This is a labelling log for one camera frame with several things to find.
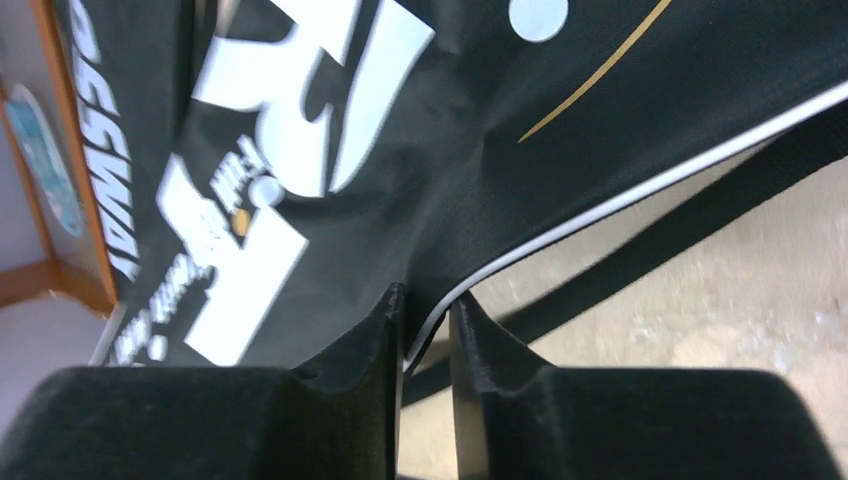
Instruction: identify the wooden tiered shelf rack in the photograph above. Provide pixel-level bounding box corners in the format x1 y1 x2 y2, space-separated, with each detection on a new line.
1 1 117 318

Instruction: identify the blue toothbrush blister pack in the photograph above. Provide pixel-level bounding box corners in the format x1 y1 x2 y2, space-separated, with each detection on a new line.
4 84 85 238

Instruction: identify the black racket bag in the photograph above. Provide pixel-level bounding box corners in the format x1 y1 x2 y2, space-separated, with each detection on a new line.
94 1 847 371
53 1 196 299

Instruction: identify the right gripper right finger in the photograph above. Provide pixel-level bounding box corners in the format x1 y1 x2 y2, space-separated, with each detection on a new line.
450 294 840 479

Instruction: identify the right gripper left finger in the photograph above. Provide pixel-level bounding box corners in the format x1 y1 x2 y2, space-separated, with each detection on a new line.
1 284 404 479

